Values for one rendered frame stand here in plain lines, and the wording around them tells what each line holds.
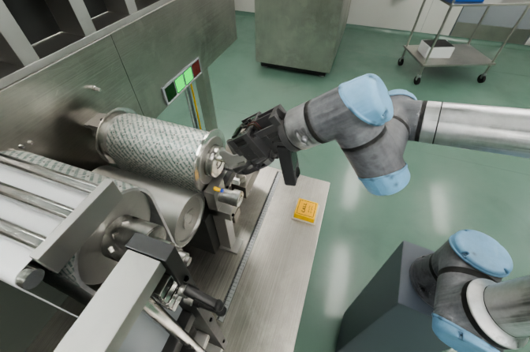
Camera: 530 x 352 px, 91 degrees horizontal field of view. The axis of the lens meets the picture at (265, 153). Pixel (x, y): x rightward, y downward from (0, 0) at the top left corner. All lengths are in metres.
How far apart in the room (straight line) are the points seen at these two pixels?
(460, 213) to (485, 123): 1.96
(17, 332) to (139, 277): 0.66
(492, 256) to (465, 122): 0.37
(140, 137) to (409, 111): 0.55
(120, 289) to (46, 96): 0.51
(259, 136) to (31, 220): 0.33
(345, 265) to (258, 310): 1.14
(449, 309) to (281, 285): 0.40
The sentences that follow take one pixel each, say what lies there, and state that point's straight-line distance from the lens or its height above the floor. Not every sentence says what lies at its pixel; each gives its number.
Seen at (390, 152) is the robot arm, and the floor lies 1.42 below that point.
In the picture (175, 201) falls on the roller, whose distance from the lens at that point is 0.59.
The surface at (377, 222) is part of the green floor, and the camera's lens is 2.12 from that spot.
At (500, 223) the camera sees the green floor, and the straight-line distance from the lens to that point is 2.58.
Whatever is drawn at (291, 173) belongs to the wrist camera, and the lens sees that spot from 0.52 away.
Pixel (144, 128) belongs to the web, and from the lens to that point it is 0.66.
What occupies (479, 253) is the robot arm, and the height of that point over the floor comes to 1.13.
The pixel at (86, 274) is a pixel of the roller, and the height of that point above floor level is 1.34.
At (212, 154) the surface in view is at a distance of 0.59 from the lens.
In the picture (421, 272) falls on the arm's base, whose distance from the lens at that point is 0.91.
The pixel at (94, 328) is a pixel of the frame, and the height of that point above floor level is 1.44.
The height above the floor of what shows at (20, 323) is 0.98.
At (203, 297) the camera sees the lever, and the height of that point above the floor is 1.37.
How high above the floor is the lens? 1.70
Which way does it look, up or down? 46 degrees down
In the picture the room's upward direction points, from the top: straight up
